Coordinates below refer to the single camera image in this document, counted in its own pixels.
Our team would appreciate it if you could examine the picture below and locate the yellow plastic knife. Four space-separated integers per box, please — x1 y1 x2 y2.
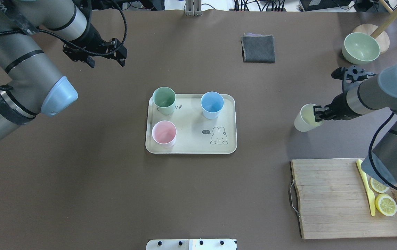
356 159 376 217

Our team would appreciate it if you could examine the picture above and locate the cream yellow cup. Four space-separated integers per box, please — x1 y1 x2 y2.
294 104 325 132

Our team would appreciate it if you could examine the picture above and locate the green bowl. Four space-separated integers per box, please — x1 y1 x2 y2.
341 33 381 65

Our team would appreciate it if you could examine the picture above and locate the cream rabbit tray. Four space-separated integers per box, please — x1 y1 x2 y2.
145 94 238 155

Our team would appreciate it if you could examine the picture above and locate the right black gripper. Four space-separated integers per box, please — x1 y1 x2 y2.
313 93 355 123

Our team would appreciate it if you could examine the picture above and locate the wooden cutting board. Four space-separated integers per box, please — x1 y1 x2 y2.
291 158 397 240

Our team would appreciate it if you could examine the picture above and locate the green cup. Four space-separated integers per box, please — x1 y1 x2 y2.
152 86 176 115

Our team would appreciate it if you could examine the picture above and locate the aluminium frame post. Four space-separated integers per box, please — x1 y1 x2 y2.
185 0 203 16

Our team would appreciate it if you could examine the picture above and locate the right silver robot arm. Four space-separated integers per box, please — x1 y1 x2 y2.
313 64 397 190

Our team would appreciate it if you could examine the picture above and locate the blue cup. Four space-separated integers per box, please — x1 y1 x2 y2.
200 91 224 120

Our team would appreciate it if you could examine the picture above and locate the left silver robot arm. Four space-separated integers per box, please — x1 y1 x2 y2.
0 0 127 141

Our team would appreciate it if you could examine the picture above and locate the wooden cup stand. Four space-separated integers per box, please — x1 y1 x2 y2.
352 0 397 55

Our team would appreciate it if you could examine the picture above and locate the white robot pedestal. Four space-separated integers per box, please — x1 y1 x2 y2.
146 238 238 250

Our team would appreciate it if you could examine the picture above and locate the pink cup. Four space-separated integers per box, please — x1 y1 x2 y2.
152 120 177 148

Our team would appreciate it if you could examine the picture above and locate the grey folded cloth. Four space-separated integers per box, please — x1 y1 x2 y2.
241 33 275 64

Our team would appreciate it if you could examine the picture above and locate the black gripper camera mount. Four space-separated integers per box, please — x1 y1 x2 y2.
331 65 377 94

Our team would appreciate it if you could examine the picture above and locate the lemon half slice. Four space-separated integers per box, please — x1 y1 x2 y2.
370 177 390 193
375 193 397 216

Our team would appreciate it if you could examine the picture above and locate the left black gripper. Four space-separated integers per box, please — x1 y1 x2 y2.
63 26 127 68

